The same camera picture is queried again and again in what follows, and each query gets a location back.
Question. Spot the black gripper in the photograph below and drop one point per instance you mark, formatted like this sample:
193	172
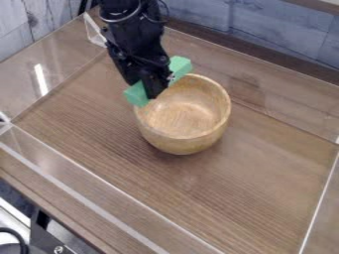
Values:
134	42

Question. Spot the black table frame leg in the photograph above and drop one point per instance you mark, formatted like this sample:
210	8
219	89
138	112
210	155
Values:
53	238

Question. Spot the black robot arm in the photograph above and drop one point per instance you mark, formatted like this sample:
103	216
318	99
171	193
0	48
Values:
129	8

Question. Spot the green rectangular stick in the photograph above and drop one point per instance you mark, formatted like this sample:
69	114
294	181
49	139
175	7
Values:
135	95

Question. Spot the wooden bowl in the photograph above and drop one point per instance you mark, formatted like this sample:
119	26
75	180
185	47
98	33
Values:
185	121

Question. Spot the clear acrylic enclosure wall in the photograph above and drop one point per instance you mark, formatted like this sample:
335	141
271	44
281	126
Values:
102	213

